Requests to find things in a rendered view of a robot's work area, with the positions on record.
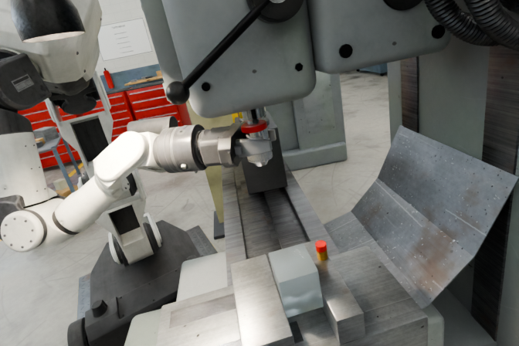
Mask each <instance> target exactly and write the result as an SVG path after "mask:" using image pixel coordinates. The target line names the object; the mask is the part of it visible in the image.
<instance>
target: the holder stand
mask: <svg viewBox="0 0 519 346"><path fill-rule="evenodd" d="M265 114H266V115H265V116H264V117H262V118H260V120H265V121H266V122H267V127H268V129H275V131H276V140H275V141H271V144H272V152H273V156H272V158H271V159H270V160H268V162H267V164H266V165H264V166H256V165H255V164H254V163H251V162H249V161H248V159H247V157H243V159H242V160H241V163H242V167H243V173H244V177H245V180H246V187H247V190H248V193H249V194H253V193H257V192H264V191H268V190H272V189H275V188H282V187H287V177H286V172H285V167H284V163H283V155H282V150H281V145H280V137H279V132H278V128H277V126H276V124H275V122H274V120H273V118H272V117H271V115H270V112H269V111H265ZM239 122H244V123H246V121H240V120H239V117H235V123H239Z"/></svg>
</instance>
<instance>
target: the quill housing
mask: <svg viewBox="0 0 519 346"><path fill-rule="evenodd" d="M162 3H163V6H164V9H165V14H166V17H167V20H168V25H169V29H170V32H171V37H172V40H173V43H174V46H175V51H176V54H177V57H178V62H179V66H180V68H181V74H182V76H183V80H184V79H185V78H186V76H187V75H188V74H190V72H191V71H193V69H194V68H195V67H196V66H197V65H198V64H200V62H201V61H203V59H204V58H205V57H206V56H207V55H208V54H209V53H210V52H211V51H212V50H213V49H214V48H215V47H216V46H217V45H218V44H219V43H220V42H221V41H222V40H223V39H224V38H225V37H226V36H227V34H228V33H229V32H230V31H231V30H232V29H233V28H234V27H235V26H236V25H237V24H238V23H239V22H240V21H241V20H242V19H243V18H244V17H245V16H246V15H247V14H248V12H249V11H250V9H249V6H248V5H247V1H246V0H162ZM315 85H316V72H315V65H314V54H313V46H312V40H311V34H310V22H309V15H308V8H307V0H304V2H303V4H302V6H301V7H300V10H299V11H298V13H297V14H296V15H295V16H294V17H292V18H291V19H289V20H287V21H285V22H281V23H277V24H269V23H265V22H262V21H260V20H259V19H256V21H255V22H254V23H253V24H252V25H251V26H250V27H249V28H248V29H247V30H246V31H245V32H244V33H243V34H242V35H241V36H240V37H239V38H238V39H237V40H236V41H235V42H234V43H233V44H232V45H231V46H230V47H229V48H228V49H227V50H226V51H225V52H224V53H223V54H222V55H221V56H220V57H219V58H218V59H217V60H216V61H215V62H214V63H213V64H212V65H211V66H210V67H209V68H208V69H207V70H206V71H205V72H204V73H203V74H202V76H201V77H200V78H199V79H198V80H197V81H196V82H195V83H194V84H193V85H192V86H191V87H190V88H189V91H190V97H189V98H188V99H189V102H190V104H191V106H192V109H193V110H194V112H196V113H197V115H199V116H200V117H204V118H215V117H221V116H225V115H229V114H235V113H239V112H243V111H247V110H253V109H257V108H261V107H268V106H271V105H275V104H279V103H285V102H289V101H293V100H299V99H302V98H305V97H307V96H308V95H309V94H311V93H312V91H313V90H314V88H315Z"/></svg>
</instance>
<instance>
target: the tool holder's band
mask: <svg viewBox="0 0 519 346"><path fill-rule="evenodd" d="M266 128H267V122H266V121H265V120H259V123H258V124H255V125H247V123H244V124H243V125H242V126H241V131H242V132H243V133H246V134H250V133H256V132H259V131H263V130H265V129H266Z"/></svg>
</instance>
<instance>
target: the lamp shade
mask: <svg viewBox="0 0 519 346"><path fill-rule="evenodd" d="M10 5H11V16H12V21H13V23H14V25H15V27H16V30H17V32H18V34H19V37H20V39H21V41H22V42H44V41H50V40H56V39H65V38H69V37H73V36H78V35H81V34H84V33H85V32H86V31H85V28H84V27H83V23H82V20H81V18H80V14H79V12H78V10H77V8H76V6H75V5H74V4H73V3H72V1H71V0H10Z"/></svg>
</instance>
